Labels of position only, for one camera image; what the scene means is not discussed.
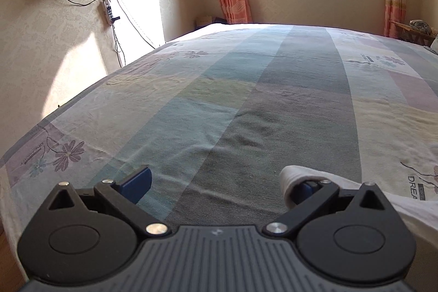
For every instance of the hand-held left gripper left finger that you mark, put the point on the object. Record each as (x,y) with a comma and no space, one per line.
(137,184)

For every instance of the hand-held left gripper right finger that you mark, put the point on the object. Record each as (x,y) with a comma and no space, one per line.
(307,191)

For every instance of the white bear-print long-sleeve shirt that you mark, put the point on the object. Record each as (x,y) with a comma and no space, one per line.
(419,218)

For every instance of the bed with patchwork sheet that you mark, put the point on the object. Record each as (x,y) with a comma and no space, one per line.
(239,90)

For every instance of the cardboard box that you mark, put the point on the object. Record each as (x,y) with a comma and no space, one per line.
(203,22)

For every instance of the white power strip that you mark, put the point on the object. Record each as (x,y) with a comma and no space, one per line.
(106,11)

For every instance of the wooden side table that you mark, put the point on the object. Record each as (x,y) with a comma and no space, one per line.
(410,33)

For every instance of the plain pale pillow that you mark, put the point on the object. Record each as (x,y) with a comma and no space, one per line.
(434,45)

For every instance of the grey stuffed toy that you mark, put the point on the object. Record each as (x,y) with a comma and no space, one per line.
(420,26)

